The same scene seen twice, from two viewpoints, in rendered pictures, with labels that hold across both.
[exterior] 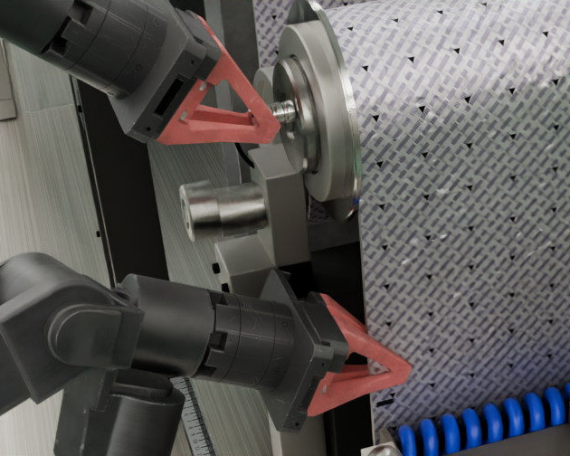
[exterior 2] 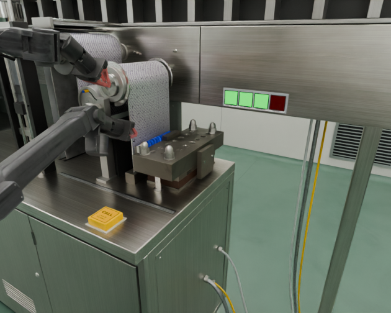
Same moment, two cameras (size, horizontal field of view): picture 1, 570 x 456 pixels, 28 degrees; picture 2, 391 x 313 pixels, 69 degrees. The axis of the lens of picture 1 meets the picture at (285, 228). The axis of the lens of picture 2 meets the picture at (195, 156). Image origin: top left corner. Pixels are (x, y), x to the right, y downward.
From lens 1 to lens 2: 0.55 m
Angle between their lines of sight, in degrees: 43
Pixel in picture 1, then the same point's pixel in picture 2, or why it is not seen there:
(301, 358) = (127, 125)
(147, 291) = not seen: hidden behind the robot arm
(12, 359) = (88, 119)
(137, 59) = (93, 64)
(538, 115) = (150, 82)
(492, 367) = (148, 133)
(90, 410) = (96, 136)
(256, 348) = (118, 125)
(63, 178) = not seen: outside the picture
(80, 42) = (85, 58)
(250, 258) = not seen: hidden behind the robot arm
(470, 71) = (140, 73)
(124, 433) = (102, 141)
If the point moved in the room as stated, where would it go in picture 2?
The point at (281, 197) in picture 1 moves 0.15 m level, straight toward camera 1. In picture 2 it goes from (106, 104) to (133, 111)
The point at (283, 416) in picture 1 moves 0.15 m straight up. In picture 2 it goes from (126, 136) to (122, 89)
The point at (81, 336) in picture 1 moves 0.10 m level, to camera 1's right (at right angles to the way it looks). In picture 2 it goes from (100, 114) to (130, 108)
